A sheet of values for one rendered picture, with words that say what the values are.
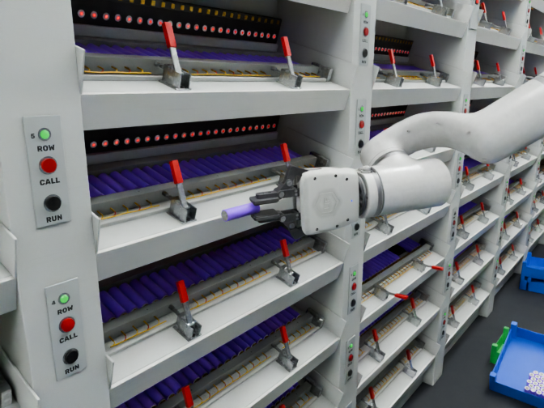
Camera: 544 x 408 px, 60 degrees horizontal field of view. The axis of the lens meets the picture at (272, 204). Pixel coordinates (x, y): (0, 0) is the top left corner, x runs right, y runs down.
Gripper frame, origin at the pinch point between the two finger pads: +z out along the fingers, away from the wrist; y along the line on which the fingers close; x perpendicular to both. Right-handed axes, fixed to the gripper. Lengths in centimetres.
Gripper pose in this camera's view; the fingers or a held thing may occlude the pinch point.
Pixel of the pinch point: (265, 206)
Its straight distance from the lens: 73.9
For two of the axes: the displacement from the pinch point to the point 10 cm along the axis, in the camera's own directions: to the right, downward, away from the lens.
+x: -2.8, -2.5, 9.3
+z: -9.6, 1.4, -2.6
